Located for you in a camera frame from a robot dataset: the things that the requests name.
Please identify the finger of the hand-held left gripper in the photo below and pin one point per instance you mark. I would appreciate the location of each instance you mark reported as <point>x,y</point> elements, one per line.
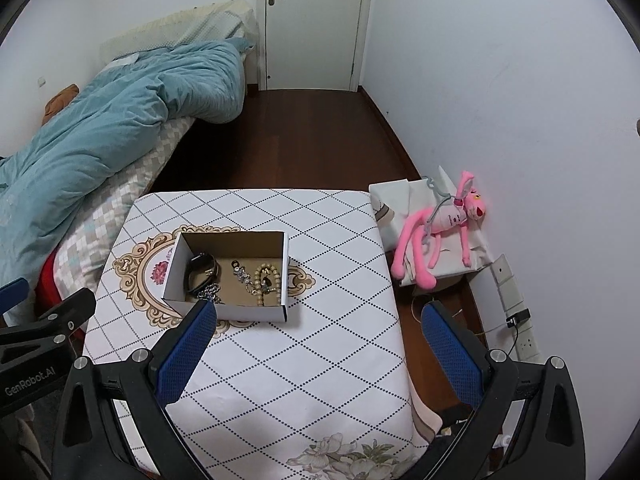
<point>14,292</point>

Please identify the white diamond-patterned tablecloth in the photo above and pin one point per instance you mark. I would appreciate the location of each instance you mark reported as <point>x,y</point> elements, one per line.
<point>325,335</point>

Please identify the light blue duvet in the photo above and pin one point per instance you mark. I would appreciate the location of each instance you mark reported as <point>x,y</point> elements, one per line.
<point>100,150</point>

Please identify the white power strip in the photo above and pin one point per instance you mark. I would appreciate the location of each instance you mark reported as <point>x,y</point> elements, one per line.
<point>510,290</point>

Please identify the pink plush toy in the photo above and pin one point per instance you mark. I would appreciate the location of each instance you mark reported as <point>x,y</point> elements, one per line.
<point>450,217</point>

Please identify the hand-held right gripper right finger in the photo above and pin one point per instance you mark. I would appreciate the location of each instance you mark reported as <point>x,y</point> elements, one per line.
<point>450,355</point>

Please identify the red cloth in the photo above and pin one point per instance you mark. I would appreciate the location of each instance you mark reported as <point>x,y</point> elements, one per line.
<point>45,280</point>

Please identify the white door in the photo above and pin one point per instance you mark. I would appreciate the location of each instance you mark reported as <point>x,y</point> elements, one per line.
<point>315,25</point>

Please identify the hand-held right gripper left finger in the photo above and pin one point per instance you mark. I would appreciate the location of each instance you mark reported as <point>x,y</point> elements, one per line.
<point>185,352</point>

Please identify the grey checkered bed sheet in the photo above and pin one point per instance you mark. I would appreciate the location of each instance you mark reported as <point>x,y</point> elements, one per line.
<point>120,200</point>

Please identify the cardboard box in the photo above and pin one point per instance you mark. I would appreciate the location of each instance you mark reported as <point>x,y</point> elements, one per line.
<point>250,312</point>

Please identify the black smartwatch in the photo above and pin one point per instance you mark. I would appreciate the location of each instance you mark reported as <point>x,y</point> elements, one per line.
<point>200,262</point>

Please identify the black charger plug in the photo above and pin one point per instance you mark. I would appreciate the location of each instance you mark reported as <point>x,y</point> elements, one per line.
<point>517,318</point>

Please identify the cream pillow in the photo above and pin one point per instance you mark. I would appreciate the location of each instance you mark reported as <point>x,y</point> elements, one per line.
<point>210,20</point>

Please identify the grey clothes hanger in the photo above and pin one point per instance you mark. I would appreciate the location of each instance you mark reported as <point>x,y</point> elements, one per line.
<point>434,210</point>

